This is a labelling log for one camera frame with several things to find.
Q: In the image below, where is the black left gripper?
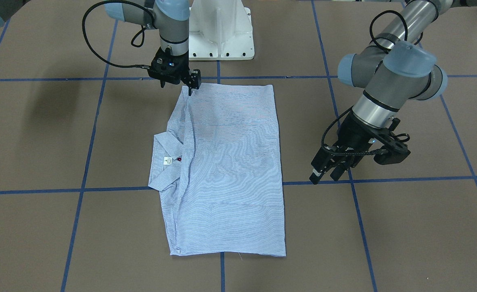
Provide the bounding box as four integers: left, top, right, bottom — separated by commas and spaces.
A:
309, 110, 376, 185

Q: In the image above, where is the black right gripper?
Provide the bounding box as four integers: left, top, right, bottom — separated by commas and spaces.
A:
147, 48, 201, 96

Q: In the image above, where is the blue striped button shirt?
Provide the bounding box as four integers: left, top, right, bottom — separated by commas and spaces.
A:
149, 83, 286, 257

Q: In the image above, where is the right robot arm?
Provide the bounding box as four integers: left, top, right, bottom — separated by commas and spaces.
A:
81, 0, 201, 95

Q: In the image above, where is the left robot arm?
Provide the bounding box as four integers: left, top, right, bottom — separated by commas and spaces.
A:
309, 0, 453, 184

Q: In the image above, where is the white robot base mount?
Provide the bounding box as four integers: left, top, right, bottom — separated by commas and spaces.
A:
189, 0, 255, 61

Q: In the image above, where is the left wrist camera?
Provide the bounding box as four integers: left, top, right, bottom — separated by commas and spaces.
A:
373, 118, 411, 165

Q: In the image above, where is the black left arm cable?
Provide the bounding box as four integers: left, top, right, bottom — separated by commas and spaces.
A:
320, 10, 423, 159

